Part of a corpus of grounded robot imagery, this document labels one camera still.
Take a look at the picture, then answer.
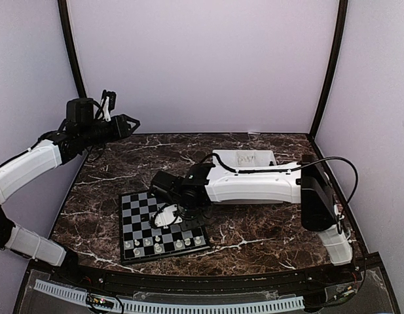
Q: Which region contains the white king chess piece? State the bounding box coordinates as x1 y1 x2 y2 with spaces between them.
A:
175 239 183 249

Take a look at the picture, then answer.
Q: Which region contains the black grey chessboard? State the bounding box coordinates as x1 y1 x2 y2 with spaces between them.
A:
119 191 210 265

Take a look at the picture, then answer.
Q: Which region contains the white plastic compartment tray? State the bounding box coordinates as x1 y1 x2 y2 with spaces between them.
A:
212 150 277 168

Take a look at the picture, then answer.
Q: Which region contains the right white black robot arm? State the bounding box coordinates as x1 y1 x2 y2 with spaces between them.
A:
149 150 354 284

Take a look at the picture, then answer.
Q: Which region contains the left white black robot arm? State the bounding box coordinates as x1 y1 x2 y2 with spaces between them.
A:
0 90 140 285

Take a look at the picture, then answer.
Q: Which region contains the pile of white chess pieces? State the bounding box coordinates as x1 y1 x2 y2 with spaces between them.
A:
237 155 256 167

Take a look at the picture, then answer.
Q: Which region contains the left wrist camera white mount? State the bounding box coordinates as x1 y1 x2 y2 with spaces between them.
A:
96 90 117 122

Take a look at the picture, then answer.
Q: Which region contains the white slotted cable duct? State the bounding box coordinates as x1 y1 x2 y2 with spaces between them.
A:
33 279 304 313

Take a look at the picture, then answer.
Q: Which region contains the left black frame post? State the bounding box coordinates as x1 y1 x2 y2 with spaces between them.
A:
57 0 87 97

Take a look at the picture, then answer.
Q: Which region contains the black frame post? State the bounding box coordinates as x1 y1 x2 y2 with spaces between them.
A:
57 0 87 97
309 0 348 139

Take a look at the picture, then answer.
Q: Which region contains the black front rail base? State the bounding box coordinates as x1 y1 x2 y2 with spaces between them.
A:
14 253 400 313

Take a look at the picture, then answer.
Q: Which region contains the right black frame post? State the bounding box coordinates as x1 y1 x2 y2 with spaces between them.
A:
309 0 348 139

